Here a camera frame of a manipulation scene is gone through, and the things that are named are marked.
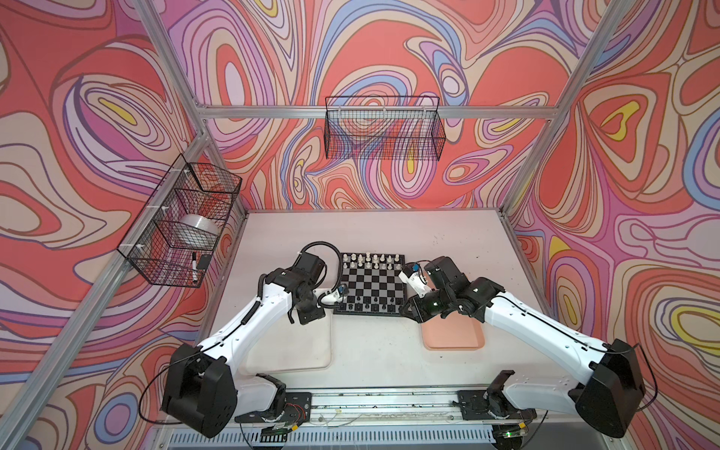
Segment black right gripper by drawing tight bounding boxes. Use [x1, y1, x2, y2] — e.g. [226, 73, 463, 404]
[397, 288, 456, 324]

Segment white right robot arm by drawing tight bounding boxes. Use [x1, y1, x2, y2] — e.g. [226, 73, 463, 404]
[399, 256, 646, 438]

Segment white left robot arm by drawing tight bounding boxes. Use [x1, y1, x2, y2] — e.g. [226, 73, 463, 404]
[159, 252, 326, 438]

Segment pink plastic tray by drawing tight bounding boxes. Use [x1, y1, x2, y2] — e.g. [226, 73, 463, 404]
[421, 313, 486, 351]

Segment white plastic tray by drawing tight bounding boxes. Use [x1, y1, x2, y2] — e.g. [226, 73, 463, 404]
[240, 314, 333, 374]

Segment black and grey chessboard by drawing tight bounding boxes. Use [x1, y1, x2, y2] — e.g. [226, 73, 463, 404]
[335, 252, 407, 317]

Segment silver tape roll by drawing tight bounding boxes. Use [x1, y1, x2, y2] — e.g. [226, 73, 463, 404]
[180, 214, 221, 236]

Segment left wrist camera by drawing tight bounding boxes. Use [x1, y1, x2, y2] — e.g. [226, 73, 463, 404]
[317, 283, 348, 309]

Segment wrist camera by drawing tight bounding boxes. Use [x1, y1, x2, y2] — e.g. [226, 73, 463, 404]
[317, 283, 348, 309]
[399, 262, 433, 298]

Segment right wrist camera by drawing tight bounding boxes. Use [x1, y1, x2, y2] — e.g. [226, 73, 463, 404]
[399, 262, 433, 298]

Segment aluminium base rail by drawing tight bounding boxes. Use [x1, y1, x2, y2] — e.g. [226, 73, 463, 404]
[241, 384, 614, 429]

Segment black wire basket left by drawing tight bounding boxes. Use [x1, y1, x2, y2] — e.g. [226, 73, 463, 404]
[117, 155, 242, 288]

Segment black wire basket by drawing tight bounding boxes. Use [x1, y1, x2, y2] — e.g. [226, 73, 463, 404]
[117, 155, 242, 288]
[324, 94, 446, 161]

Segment black wire basket back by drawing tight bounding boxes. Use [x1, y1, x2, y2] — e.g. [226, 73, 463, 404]
[324, 94, 446, 161]

